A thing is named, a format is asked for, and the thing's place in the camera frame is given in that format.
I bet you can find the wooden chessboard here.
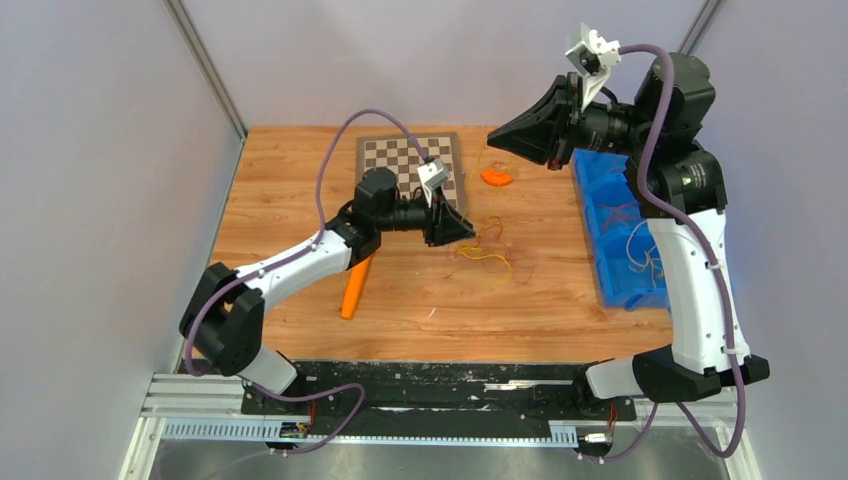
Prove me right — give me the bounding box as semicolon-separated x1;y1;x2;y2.
354;132;468;216

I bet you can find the orange curved plastic piece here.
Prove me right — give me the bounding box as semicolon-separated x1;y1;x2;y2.
480;168;514;188

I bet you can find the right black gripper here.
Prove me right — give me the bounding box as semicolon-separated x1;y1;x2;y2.
487;70;656;170

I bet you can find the right corner aluminium post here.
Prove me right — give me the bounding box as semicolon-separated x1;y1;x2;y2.
634;0;726;134

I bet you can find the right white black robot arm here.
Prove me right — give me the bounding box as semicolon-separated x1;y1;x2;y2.
487;44;771;418

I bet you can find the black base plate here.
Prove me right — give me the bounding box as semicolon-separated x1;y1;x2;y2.
241;360;636;440

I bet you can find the aluminium frame rail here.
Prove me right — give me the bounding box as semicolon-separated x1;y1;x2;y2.
119;370;763;480

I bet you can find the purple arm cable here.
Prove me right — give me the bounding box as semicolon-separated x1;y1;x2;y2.
574;43;749;464
182;109;432;457

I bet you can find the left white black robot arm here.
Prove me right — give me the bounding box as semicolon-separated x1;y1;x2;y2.
179;157;475;414

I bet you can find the purple thin cable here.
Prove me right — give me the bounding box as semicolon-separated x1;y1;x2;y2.
596;201;647;233

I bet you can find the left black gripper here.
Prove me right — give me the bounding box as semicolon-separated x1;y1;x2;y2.
375;185;475;248

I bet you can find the blue three-compartment bin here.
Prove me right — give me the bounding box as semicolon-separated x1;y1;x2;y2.
573;150;670;311

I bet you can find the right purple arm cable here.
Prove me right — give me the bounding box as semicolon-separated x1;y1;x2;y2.
574;43;749;464

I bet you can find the left corner aluminium post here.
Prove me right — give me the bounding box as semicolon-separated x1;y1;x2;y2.
164;0;249;144

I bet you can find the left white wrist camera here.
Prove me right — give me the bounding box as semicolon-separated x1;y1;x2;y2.
416;157;450;206

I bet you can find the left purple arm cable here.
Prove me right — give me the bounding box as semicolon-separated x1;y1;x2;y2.
182;109;432;457

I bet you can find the orange carrot toy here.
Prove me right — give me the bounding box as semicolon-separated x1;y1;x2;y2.
340;256;373;320

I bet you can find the corner aluminium post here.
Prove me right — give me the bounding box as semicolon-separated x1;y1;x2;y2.
634;0;726;134
164;0;249;144

